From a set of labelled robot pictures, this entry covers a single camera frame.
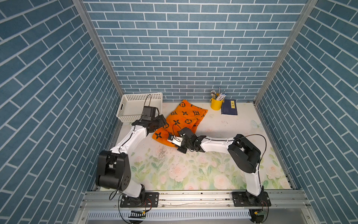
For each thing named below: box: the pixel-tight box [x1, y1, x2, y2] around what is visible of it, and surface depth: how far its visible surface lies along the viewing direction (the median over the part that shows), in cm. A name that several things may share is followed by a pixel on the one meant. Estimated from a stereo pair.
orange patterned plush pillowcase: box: [152, 99, 208, 148], surface depth 107 cm
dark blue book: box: [220, 98, 238, 116], surface depth 118 cm
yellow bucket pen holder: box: [209, 98, 225, 111], surface depth 117 cm
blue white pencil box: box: [215, 93, 227, 101], surface depth 107 cm
